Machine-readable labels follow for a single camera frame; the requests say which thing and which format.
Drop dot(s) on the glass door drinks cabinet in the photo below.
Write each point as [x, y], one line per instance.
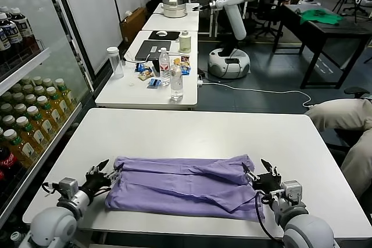
[23, 69]

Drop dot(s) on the white power strip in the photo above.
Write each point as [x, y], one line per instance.
[200, 80]

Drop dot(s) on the person in beige trousers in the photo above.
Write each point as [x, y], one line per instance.
[337, 114]

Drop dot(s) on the black mouse pad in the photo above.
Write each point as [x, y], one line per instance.
[171, 35]

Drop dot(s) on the green cloth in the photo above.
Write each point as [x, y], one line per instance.
[316, 17]

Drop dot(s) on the white table with pot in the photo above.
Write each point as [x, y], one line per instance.
[162, 23]

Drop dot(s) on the white humanoid robot body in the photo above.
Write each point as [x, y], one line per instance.
[232, 18]

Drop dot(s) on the purple t-shirt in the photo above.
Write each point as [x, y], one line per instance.
[174, 190]

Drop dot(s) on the blue and black snack packet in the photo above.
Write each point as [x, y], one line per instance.
[154, 83]

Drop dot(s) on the white table with snacks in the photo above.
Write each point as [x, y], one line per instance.
[122, 94]

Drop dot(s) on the small yellow snack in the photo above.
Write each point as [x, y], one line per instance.
[176, 61]

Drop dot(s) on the white computer mouse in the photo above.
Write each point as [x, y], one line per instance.
[161, 33]

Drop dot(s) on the red label water bottle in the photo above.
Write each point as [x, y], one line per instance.
[164, 68]

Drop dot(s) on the clear tumbler white lid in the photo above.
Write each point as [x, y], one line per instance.
[116, 65]

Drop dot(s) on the black work table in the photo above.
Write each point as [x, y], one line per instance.
[334, 31]

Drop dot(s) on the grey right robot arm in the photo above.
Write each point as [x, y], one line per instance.
[308, 233]

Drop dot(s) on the pale green jar cream lid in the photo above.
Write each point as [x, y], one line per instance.
[184, 43]

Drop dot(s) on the brown cardboard box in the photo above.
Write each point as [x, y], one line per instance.
[133, 24]

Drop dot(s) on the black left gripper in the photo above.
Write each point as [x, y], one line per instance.
[96, 182]

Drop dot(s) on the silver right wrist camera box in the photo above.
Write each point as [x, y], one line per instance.
[292, 190]

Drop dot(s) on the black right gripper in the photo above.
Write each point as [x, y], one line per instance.
[266, 182]

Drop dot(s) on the steel steamer pot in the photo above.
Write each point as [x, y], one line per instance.
[174, 8]

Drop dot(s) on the clear unlabelled water bottle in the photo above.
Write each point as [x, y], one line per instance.
[176, 82]

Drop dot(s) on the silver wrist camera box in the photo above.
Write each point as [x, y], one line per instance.
[292, 190]
[68, 185]

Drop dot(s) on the colourful printed snack packet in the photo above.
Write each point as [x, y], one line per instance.
[184, 59]

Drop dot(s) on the yellow tea bottle white cap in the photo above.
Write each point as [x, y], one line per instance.
[30, 99]
[6, 108]
[40, 90]
[28, 89]
[46, 111]
[62, 91]
[5, 97]
[8, 120]
[37, 123]
[55, 101]
[27, 134]
[20, 109]
[16, 88]
[25, 80]
[17, 149]
[18, 97]
[37, 80]
[46, 82]

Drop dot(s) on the tan snack packet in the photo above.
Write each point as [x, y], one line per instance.
[146, 75]

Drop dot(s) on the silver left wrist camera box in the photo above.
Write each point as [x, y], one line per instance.
[68, 185]

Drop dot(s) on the dark tea bottle white label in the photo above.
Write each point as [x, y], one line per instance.
[24, 30]
[13, 34]
[3, 41]
[4, 9]

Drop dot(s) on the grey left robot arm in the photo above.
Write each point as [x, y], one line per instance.
[52, 224]

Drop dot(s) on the dark grey laptop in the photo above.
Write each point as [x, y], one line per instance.
[151, 50]

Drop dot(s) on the dark bottle white cap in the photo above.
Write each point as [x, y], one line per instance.
[16, 237]

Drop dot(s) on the red label cola bottle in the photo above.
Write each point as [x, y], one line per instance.
[7, 161]

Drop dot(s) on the small black stand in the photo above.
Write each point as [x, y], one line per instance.
[156, 67]

